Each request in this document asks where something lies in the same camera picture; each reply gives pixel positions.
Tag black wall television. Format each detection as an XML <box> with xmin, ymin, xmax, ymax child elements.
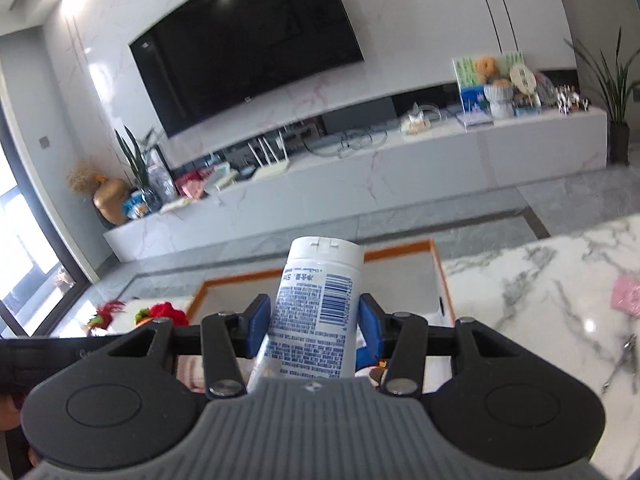
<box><xmin>129</xmin><ymin>0</ymin><xmax>365</xmax><ymax>138</ymax></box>

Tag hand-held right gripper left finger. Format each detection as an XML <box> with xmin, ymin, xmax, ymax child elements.
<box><xmin>107</xmin><ymin>294</ymin><xmax>272</xmax><ymax>401</ymax></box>

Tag red crochet fruit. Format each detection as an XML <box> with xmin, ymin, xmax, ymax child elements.
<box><xmin>150</xmin><ymin>302</ymin><xmax>190</xmax><ymax>327</ymax></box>

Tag white power strip with cables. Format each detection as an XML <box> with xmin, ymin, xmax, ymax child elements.
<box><xmin>400</xmin><ymin>102</ymin><xmax>443</xmax><ymax>136</ymax></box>

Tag pink packet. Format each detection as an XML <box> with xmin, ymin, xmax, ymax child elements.
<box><xmin>611</xmin><ymin>274</ymin><xmax>640</xmax><ymax>318</ymax></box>

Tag small metal scissors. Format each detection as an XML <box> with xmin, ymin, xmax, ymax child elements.
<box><xmin>602</xmin><ymin>332</ymin><xmax>640</xmax><ymax>392</ymax></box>

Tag white ribbed pot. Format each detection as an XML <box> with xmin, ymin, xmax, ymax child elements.
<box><xmin>484</xmin><ymin>77</ymin><xmax>516</xmax><ymax>120</ymax></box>

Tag pink cloth items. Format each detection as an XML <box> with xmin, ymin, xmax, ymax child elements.
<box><xmin>175</xmin><ymin>170</ymin><xmax>206</xmax><ymax>199</ymax></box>

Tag white tablet stand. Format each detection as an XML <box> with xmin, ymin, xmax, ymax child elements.
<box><xmin>202</xmin><ymin>162</ymin><xmax>239</xmax><ymax>194</ymax></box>

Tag red feathery toy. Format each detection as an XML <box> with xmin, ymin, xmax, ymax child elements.
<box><xmin>82</xmin><ymin>300</ymin><xmax>127</xmax><ymax>337</ymax></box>

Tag golden round vase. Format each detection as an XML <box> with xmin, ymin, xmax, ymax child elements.
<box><xmin>92</xmin><ymin>177</ymin><xmax>132</xmax><ymax>226</ymax></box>

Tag small brown teddy bear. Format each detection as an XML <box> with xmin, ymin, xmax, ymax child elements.
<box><xmin>474</xmin><ymin>56</ymin><xmax>500</xmax><ymax>83</ymax></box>

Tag blue snack bag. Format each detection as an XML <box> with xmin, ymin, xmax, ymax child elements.
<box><xmin>122</xmin><ymin>192</ymin><xmax>151</xmax><ymax>219</ymax></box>

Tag white lotion tube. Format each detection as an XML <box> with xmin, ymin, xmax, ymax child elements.
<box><xmin>247</xmin><ymin>236</ymin><xmax>362</xmax><ymax>393</ymax></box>

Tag tall potted green plant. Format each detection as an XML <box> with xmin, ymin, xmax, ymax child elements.
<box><xmin>565</xmin><ymin>27</ymin><xmax>640</xmax><ymax>166</ymax></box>

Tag white router with antennas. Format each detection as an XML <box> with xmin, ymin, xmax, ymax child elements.
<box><xmin>247</xmin><ymin>130</ymin><xmax>296</xmax><ymax>181</ymax></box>

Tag green plant in glass vase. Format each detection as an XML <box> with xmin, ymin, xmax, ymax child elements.
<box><xmin>114</xmin><ymin>125</ymin><xmax>167</xmax><ymax>212</ymax></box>

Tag grey tablet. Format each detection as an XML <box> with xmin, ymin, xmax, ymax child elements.
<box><xmin>456</xmin><ymin>110</ymin><xmax>494</xmax><ymax>127</ymax></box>

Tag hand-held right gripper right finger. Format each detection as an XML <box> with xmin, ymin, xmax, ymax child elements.
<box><xmin>358</xmin><ymin>294</ymin><xmax>518</xmax><ymax>397</ymax></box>

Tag white marble television console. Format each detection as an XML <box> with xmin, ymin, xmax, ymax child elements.
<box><xmin>102</xmin><ymin>107</ymin><xmax>608</xmax><ymax>263</ymax></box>

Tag person's left hand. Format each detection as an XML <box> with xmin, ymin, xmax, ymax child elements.
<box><xmin>0</xmin><ymin>395</ymin><xmax>25</xmax><ymax>432</ymax></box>

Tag orange cardboard box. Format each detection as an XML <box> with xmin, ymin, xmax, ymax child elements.
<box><xmin>187</xmin><ymin>240</ymin><xmax>457</xmax><ymax>393</ymax></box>

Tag black picture frame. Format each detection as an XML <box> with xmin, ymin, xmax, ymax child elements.
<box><xmin>147</xmin><ymin>145</ymin><xmax>177</xmax><ymax>199</ymax></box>

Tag round paper fan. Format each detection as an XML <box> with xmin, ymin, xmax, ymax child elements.
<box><xmin>509</xmin><ymin>62</ymin><xmax>537</xmax><ymax>95</ymax></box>

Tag dried flower bunch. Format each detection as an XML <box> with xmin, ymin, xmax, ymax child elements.
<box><xmin>67</xmin><ymin>160</ymin><xmax>106</xmax><ymax>193</ymax></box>

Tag cow figurines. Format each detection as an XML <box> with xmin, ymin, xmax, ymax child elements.
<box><xmin>555</xmin><ymin>85</ymin><xmax>591</xmax><ymax>111</ymax></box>

